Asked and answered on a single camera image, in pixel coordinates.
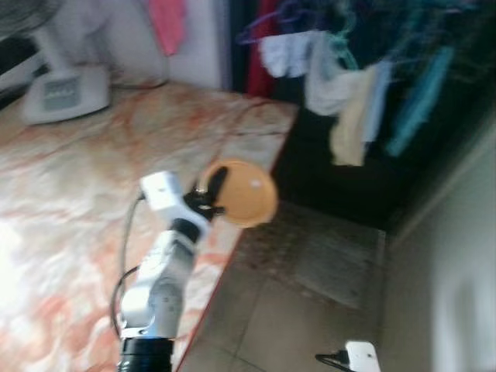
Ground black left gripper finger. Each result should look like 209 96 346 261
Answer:
203 167 230 201

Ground bed with marbled orange sheet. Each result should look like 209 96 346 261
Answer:
0 81 300 372

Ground red hanging cloth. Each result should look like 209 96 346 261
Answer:
246 0 281 98

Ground patterned grey floor mat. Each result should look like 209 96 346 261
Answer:
232 200 387 312

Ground beige hanging cloth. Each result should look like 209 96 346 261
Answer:
329 66 381 167

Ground small white hanging garment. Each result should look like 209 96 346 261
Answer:
259 31 312 79

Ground large white hanging garment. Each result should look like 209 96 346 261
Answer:
305 33 367 118

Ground pink hanging cloth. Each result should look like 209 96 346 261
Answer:
147 0 188 56

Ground purple clothes hanger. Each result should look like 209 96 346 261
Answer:
236 2 312 45

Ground light blue hanging cloth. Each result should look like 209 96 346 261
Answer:
364 62 393 145

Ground teal hanging cloth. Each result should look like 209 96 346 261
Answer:
384 46 455 157

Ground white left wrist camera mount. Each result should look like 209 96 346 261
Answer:
140 171 212 233

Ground white pedestal fan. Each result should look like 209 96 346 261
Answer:
0 0 112 126

